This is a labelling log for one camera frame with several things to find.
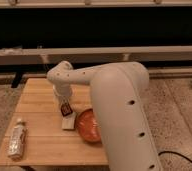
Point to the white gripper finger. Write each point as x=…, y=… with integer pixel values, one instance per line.
x=60, y=107
x=70, y=103

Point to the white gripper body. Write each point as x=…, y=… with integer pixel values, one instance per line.
x=62, y=91

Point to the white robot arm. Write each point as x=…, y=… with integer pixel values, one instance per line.
x=115, y=90

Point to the white sponge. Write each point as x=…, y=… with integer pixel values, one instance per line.
x=68, y=122

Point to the orange bowl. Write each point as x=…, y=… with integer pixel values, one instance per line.
x=87, y=127

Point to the wooden table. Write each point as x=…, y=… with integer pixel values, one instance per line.
x=46, y=143

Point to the plastic water bottle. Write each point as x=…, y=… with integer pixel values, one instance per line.
x=17, y=140

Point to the long metal rail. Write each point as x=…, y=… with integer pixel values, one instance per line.
x=20, y=56

